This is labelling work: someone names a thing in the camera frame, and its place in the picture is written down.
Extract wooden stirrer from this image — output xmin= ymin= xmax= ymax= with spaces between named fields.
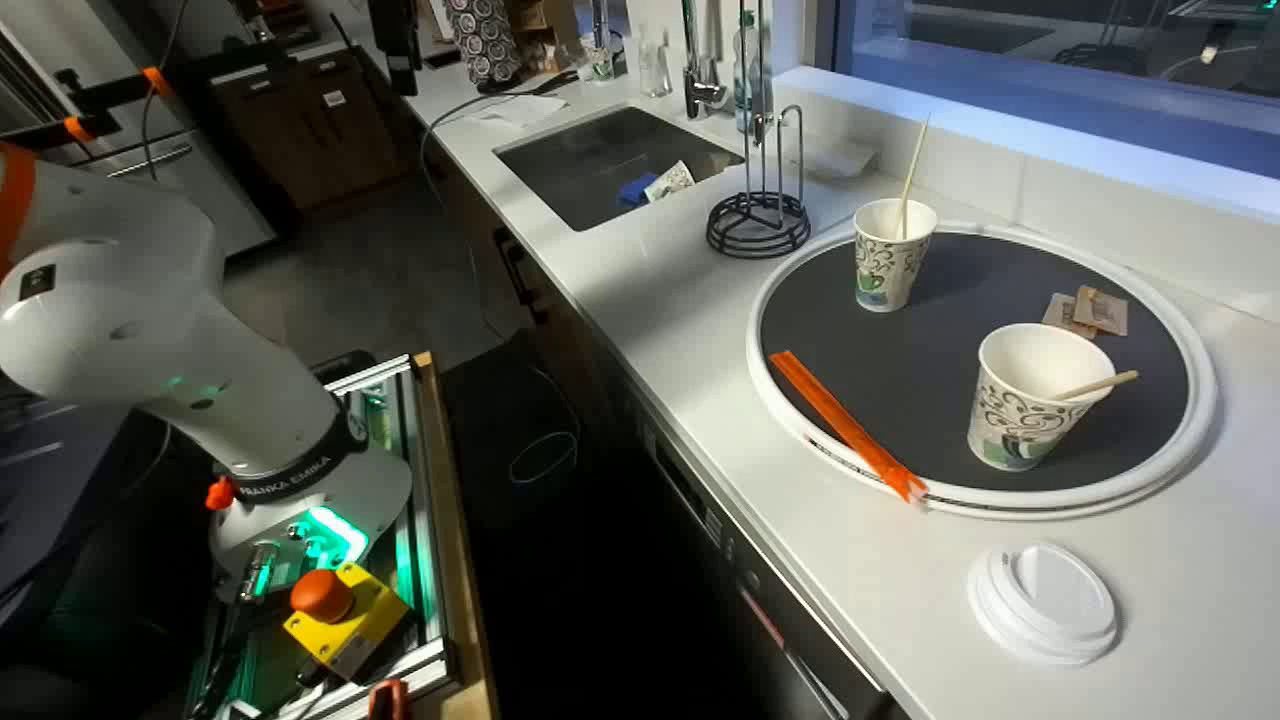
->
xmin=1050 ymin=368 xmax=1138 ymax=403
xmin=897 ymin=122 xmax=933 ymax=239

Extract patterned paper cup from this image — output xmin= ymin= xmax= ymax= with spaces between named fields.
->
xmin=968 ymin=323 xmax=1116 ymax=473
xmin=851 ymin=201 xmax=934 ymax=314

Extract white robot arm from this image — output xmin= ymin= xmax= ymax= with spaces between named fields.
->
xmin=0 ymin=146 xmax=412 ymax=577

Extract white plastic cup lid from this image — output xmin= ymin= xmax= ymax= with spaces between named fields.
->
xmin=968 ymin=544 xmax=1120 ymax=670

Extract orange stick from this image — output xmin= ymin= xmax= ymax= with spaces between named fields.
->
xmin=766 ymin=347 xmax=929 ymax=504

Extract blue sponge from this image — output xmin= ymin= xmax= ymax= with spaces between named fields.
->
xmin=616 ymin=174 xmax=656 ymax=207

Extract stainless steel sink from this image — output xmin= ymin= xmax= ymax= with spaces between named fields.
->
xmin=498 ymin=107 xmax=735 ymax=231

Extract round black white tray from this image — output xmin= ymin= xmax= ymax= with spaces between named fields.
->
xmin=744 ymin=221 xmax=1221 ymax=525

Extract chrome faucet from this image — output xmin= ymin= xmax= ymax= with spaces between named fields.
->
xmin=680 ymin=0 xmax=771 ymax=139

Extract yellow emergency stop box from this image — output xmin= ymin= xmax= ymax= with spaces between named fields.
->
xmin=284 ymin=564 xmax=408 ymax=681

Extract dark wooden cabinet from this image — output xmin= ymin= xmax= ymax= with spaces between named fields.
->
xmin=193 ymin=43 xmax=408 ymax=227

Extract brown sugar packets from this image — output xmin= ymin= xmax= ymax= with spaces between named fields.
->
xmin=1043 ymin=284 xmax=1128 ymax=336

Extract black wire paper towel holder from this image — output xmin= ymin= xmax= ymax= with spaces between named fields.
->
xmin=704 ymin=104 xmax=811 ymax=262

